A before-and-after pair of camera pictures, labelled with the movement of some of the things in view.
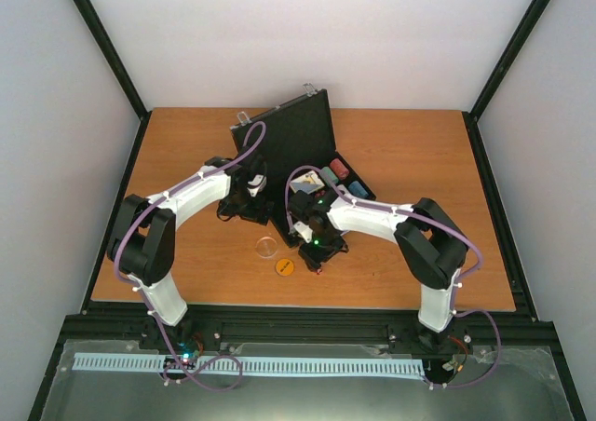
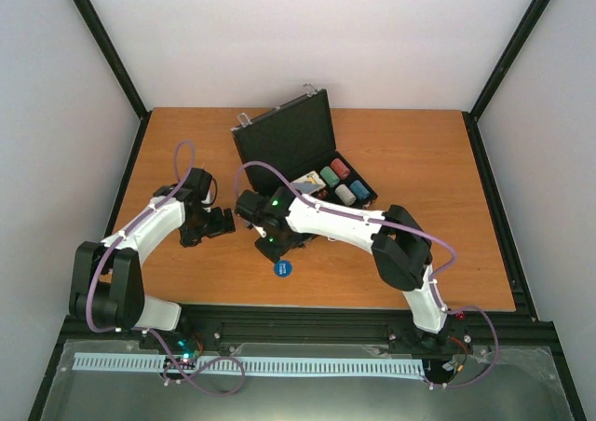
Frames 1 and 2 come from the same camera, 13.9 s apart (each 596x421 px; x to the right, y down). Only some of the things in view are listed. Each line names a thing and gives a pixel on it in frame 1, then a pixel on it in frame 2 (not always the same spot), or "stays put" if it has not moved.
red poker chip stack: [339, 169] stays put
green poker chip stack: [328, 176] stays put
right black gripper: [314, 258] → [275, 252]
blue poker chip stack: [357, 189] stays put
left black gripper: [254, 215] → [188, 236]
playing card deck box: [307, 183] stays put
